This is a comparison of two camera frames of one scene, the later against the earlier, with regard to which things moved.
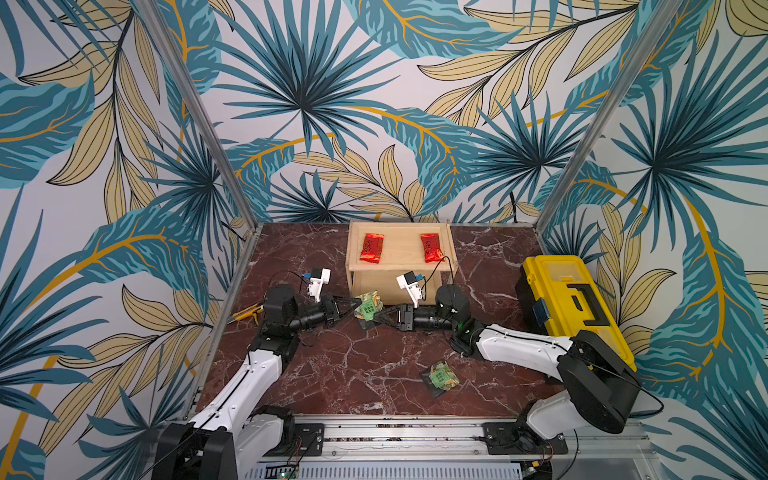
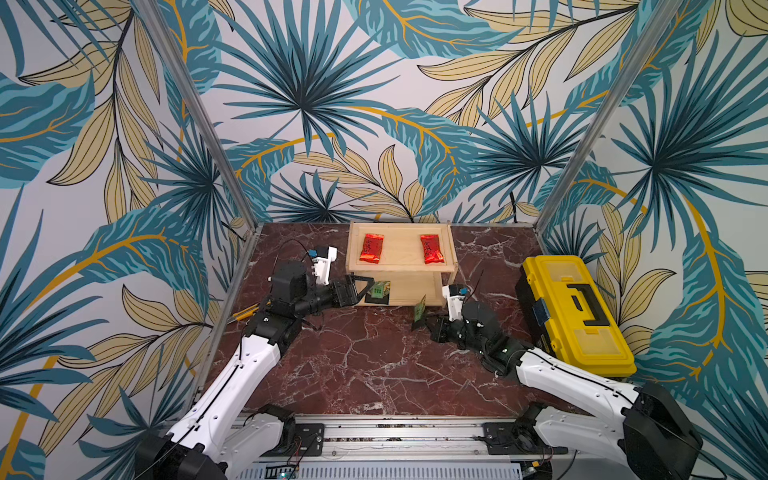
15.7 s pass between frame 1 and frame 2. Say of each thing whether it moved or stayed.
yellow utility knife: stayed
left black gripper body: moved
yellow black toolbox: stayed
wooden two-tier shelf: stayed
